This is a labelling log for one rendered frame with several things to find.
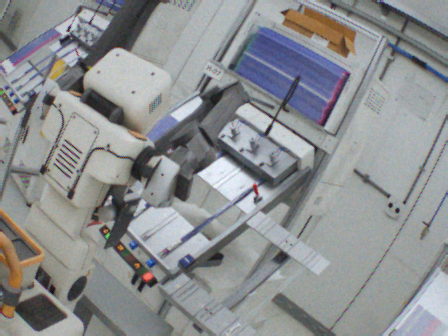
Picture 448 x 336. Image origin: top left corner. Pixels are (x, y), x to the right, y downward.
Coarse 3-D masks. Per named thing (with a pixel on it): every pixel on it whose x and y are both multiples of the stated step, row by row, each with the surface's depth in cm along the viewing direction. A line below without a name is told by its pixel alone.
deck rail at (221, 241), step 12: (300, 180) 210; (276, 192) 204; (288, 192) 208; (264, 204) 200; (276, 204) 206; (252, 216) 198; (228, 228) 194; (240, 228) 196; (216, 240) 191; (228, 240) 195; (204, 252) 188; (216, 252) 194
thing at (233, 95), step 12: (228, 84) 165; (240, 84) 161; (216, 96) 165; (228, 96) 155; (240, 96) 159; (216, 108) 150; (228, 108) 150; (204, 120) 145; (216, 120) 143; (228, 120) 148; (180, 132) 134; (192, 132) 130; (204, 132) 137; (216, 132) 140; (180, 144) 130; (216, 156) 135; (204, 168) 132
